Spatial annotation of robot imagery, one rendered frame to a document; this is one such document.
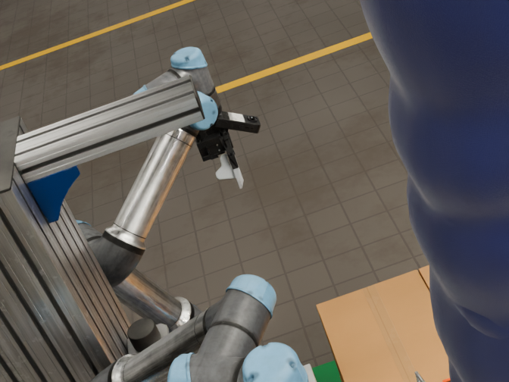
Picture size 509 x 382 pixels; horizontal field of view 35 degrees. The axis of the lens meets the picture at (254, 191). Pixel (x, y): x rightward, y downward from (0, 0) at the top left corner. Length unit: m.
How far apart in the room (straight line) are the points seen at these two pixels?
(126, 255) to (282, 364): 0.76
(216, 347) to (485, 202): 0.53
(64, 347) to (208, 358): 0.45
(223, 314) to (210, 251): 3.23
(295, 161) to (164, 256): 0.97
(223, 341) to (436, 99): 0.56
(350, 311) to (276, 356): 1.95
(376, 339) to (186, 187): 2.36
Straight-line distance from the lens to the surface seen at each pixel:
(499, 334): 0.84
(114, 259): 1.74
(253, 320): 1.17
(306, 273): 4.04
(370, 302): 3.01
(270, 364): 1.05
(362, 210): 4.31
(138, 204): 1.74
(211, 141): 1.96
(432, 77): 0.66
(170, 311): 2.05
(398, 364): 2.79
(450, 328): 0.90
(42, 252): 1.38
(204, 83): 1.90
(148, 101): 1.38
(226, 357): 1.12
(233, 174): 1.98
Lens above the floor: 2.62
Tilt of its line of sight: 34 degrees down
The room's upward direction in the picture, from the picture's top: 20 degrees counter-clockwise
